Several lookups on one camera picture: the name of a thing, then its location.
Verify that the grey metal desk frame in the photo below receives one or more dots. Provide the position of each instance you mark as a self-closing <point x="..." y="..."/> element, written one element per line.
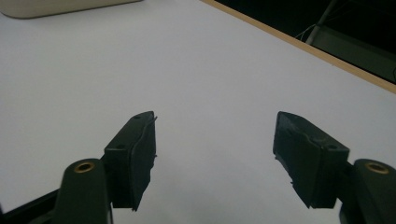
<point x="358" y="49"/>

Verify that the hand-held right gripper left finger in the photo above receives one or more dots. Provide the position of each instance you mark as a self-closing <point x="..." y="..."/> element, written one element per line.
<point x="130" y="161"/>

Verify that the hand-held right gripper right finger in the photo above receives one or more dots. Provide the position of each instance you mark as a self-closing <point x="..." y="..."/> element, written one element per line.
<point x="305" y="161"/>

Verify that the grey plastic bin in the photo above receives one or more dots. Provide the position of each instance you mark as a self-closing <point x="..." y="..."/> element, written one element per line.
<point x="46" y="7"/>

